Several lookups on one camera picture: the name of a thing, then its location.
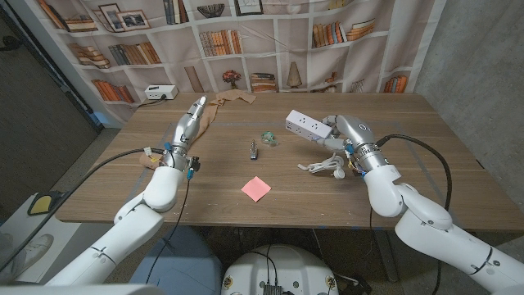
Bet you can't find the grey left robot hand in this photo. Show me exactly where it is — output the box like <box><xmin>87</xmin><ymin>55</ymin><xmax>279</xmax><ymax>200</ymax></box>
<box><xmin>161</xmin><ymin>96</ymin><xmax>208</xmax><ymax>173</ymax></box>

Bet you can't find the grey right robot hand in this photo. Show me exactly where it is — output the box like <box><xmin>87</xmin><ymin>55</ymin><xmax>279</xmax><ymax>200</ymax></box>
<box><xmin>314</xmin><ymin>114</ymin><xmax>390</xmax><ymax>175</ymax></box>

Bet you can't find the white power cord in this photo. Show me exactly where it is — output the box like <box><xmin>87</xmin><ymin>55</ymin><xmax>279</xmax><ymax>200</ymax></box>
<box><xmin>297</xmin><ymin>141</ymin><xmax>349</xmax><ymax>180</ymax></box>

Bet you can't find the white power strip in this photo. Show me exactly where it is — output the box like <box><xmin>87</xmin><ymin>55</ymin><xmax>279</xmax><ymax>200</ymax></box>
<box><xmin>285</xmin><ymin>109</ymin><xmax>333</xmax><ymax>143</ymax></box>

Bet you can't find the beige nylon stocking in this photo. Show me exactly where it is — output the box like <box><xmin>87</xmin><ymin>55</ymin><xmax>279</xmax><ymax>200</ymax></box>
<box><xmin>138</xmin><ymin>88</ymin><xmax>257</xmax><ymax>170</ymax></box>

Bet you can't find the pink sticky note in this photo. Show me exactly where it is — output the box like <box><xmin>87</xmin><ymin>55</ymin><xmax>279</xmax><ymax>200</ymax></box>
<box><xmin>241</xmin><ymin>175</ymin><xmax>273</xmax><ymax>203</ymax></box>

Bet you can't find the white socket box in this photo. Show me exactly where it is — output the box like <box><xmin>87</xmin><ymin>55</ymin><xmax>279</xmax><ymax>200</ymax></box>
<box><xmin>144</xmin><ymin>84</ymin><xmax>179</xmax><ymax>101</ymax></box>

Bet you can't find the clear tape roll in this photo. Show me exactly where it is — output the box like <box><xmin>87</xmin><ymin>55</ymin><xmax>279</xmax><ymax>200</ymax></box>
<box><xmin>260</xmin><ymin>131</ymin><xmax>280</xmax><ymax>148</ymax></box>

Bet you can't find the printed bookshelf backdrop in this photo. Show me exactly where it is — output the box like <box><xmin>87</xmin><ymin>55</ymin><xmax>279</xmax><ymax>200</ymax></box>
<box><xmin>7</xmin><ymin>0</ymin><xmax>447</xmax><ymax>124</ymax></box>

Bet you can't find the grey table leg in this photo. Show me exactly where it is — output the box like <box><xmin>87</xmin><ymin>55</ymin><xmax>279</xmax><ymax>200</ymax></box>
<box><xmin>374</xmin><ymin>229</ymin><xmax>400</xmax><ymax>283</ymax></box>

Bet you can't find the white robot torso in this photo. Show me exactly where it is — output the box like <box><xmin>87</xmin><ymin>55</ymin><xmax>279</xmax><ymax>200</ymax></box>
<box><xmin>220</xmin><ymin>244</ymin><xmax>340</xmax><ymax>295</ymax></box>

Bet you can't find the white sneaker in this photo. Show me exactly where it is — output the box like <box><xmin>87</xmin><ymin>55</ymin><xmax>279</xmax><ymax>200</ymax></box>
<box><xmin>0</xmin><ymin>233</ymin><xmax>55</xmax><ymax>284</ymax></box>

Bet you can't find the black socket box cable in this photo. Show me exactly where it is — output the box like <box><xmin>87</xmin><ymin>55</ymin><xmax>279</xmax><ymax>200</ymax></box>
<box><xmin>137</xmin><ymin>94</ymin><xmax>168</xmax><ymax>109</ymax></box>

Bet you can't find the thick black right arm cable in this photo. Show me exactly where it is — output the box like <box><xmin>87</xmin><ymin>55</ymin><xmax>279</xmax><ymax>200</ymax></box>
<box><xmin>375</xmin><ymin>134</ymin><xmax>453</xmax><ymax>295</ymax></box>

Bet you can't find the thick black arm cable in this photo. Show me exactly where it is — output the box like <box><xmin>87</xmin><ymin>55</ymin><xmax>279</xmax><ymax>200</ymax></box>
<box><xmin>0</xmin><ymin>147</ymin><xmax>167</xmax><ymax>274</ymax></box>
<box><xmin>375</xmin><ymin>134</ymin><xmax>453</xmax><ymax>295</ymax></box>

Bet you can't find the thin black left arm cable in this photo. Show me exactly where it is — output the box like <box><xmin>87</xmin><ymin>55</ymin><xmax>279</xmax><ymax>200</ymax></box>
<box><xmin>145</xmin><ymin>178</ymin><xmax>193</xmax><ymax>284</ymax></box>

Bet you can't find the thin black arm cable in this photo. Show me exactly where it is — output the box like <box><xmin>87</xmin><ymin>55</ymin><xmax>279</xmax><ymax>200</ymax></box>
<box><xmin>367</xmin><ymin>206</ymin><xmax>376</xmax><ymax>249</ymax></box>
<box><xmin>145</xmin><ymin>178</ymin><xmax>193</xmax><ymax>284</ymax></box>

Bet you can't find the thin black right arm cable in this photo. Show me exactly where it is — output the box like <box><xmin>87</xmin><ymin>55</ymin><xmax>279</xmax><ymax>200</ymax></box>
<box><xmin>367</xmin><ymin>206</ymin><xmax>376</xmax><ymax>249</ymax></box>

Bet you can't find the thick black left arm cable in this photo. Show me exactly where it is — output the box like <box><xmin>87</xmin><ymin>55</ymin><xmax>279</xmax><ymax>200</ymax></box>
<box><xmin>0</xmin><ymin>147</ymin><xmax>167</xmax><ymax>274</ymax></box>

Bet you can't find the black torso cable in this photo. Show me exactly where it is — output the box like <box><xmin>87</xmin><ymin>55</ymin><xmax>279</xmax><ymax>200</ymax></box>
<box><xmin>244</xmin><ymin>244</ymin><xmax>280</xmax><ymax>287</ymax></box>

